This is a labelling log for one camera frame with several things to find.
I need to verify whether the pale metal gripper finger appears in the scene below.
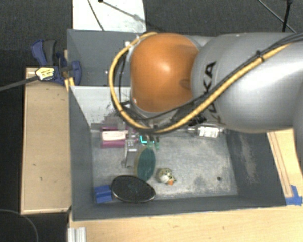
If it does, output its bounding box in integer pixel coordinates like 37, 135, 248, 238
122, 139, 139, 168

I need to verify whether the green oval scouring pad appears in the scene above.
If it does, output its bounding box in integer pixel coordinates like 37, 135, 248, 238
135, 146, 157, 183

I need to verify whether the purple and white box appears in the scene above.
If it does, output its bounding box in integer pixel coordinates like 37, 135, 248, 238
100, 125, 129, 149

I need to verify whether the black oval disc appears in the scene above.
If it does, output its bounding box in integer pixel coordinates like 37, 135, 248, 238
110, 175, 157, 204

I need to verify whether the grey toy bird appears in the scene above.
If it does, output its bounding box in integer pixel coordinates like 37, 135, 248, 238
155, 167, 178, 186

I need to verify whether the blue block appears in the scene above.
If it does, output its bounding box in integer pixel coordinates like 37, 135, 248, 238
94, 185, 114, 204

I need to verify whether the grey metal bin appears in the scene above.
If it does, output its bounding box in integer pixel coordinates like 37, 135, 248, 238
66, 28, 287, 221

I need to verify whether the clear glass bottle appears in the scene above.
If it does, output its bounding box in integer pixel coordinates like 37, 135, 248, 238
187, 125, 225, 139

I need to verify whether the pale wood flat board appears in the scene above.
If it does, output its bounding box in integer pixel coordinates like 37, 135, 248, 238
20, 67, 73, 215

